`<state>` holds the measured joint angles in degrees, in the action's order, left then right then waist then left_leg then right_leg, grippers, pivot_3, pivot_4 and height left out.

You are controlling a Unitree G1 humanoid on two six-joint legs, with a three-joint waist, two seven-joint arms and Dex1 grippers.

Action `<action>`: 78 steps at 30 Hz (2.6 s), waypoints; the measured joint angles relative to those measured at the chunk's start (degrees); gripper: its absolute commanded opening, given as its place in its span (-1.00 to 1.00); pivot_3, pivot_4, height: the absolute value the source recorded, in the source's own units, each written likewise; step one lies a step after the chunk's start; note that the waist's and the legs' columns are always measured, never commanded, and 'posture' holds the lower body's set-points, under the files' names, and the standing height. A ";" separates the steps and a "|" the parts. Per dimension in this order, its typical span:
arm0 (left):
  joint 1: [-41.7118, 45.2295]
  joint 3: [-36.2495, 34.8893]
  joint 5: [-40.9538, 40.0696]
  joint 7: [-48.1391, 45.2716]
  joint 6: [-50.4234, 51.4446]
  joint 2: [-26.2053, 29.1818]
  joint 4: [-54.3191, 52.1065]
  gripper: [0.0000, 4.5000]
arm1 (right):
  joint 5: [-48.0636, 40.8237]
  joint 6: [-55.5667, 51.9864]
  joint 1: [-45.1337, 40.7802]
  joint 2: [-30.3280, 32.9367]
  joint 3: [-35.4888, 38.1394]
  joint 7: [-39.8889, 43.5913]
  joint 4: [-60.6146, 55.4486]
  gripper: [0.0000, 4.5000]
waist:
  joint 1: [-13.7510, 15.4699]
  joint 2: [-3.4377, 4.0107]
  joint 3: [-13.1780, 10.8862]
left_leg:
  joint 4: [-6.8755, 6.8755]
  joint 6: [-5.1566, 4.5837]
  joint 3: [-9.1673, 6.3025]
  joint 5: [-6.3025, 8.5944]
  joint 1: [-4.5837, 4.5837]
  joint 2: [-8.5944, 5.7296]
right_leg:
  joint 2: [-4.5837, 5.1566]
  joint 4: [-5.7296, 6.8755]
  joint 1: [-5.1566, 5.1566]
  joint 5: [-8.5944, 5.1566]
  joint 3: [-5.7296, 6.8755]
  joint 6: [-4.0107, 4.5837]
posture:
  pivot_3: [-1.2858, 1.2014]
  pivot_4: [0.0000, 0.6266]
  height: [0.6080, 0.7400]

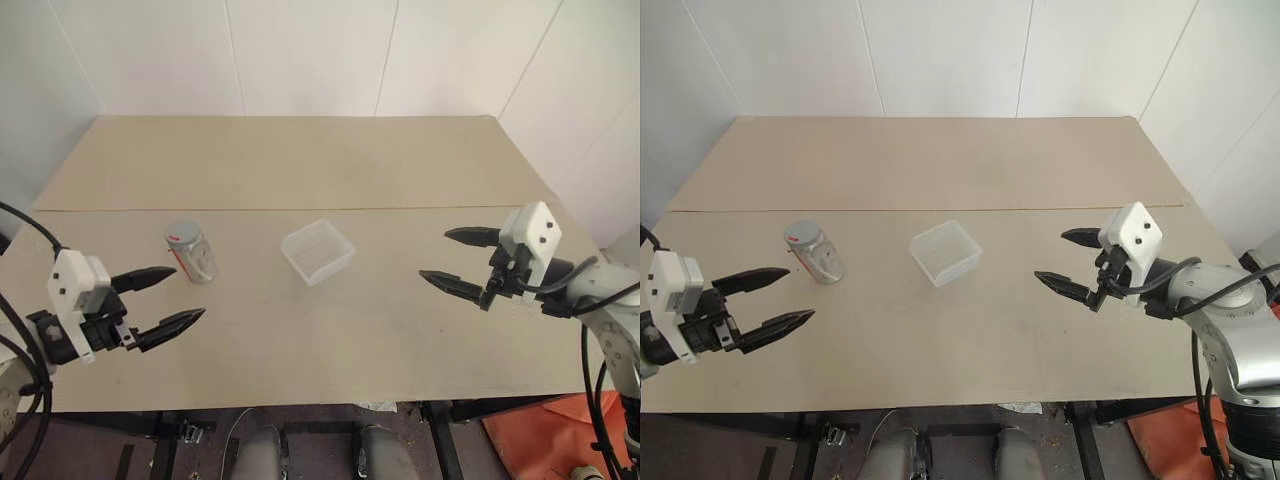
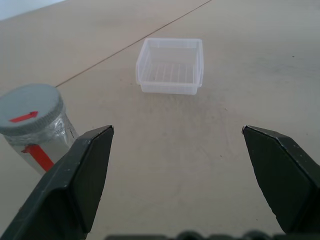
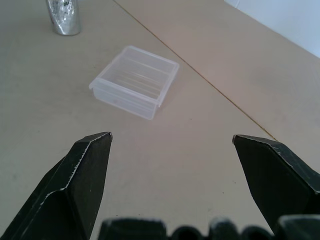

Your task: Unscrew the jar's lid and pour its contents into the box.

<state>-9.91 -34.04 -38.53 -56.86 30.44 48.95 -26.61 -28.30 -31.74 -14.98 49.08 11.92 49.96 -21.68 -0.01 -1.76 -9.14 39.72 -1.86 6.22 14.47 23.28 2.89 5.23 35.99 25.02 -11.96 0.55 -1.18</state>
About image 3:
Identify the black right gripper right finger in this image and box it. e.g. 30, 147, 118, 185
231, 134, 320, 232

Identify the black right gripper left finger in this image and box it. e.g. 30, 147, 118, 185
0, 131, 113, 240

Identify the clear plastic square container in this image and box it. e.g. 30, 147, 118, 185
88, 45, 180, 121

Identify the shiny silver metal object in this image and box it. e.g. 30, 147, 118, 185
45, 0, 82, 36

